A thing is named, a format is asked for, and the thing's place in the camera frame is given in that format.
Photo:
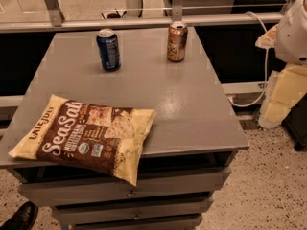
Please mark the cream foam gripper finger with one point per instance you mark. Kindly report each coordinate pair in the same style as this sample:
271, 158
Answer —
284, 90
267, 40

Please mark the blue pepsi can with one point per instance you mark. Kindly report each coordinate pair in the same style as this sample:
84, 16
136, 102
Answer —
107, 42

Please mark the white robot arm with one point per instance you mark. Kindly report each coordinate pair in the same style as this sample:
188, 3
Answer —
291, 35

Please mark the gold brown soda can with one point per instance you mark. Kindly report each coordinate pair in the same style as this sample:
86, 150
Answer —
177, 37

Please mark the grey drawer cabinet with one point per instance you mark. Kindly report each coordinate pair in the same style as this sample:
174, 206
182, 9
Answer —
185, 158

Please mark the sea salt tortilla chips bag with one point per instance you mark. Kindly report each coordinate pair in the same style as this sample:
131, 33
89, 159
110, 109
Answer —
104, 139

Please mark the black leather shoe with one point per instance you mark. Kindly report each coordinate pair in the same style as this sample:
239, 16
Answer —
23, 219

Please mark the grey metal railing frame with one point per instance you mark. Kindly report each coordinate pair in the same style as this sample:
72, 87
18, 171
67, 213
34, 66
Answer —
73, 15

